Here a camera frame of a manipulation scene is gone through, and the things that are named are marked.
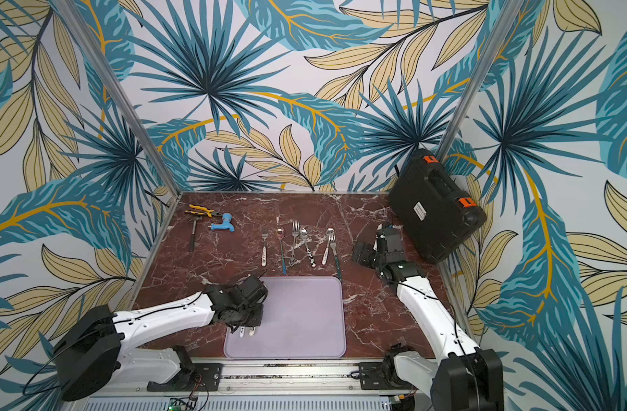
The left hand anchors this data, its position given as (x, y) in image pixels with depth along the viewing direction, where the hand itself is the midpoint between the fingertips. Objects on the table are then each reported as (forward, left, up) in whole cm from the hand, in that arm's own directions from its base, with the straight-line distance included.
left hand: (256, 321), depth 82 cm
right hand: (+19, -35, +13) cm, 42 cm away
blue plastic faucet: (+39, +19, 0) cm, 43 cm away
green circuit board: (-22, +19, -4) cm, 30 cm away
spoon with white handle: (-3, +1, 0) cm, 3 cm away
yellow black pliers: (+47, +31, -1) cm, 56 cm away
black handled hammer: (+43, +33, -1) cm, 54 cm away
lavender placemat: (+2, -15, -2) cm, 15 cm away
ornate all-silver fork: (+38, -10, -1) cm, 39 cm away
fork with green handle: (+33, -25, -1) cm, 42 cm away
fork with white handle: (+27, +2, -2) cm, 27 cm away
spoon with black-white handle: (+35, -14, 0) cm, 37 cm away
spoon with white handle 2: (+27, -23, -2) cm, 35 cm away
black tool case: (+36, -60, +15) cm, 72 cm away
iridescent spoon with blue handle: (+35, -4, 0) cm, 35 cm away
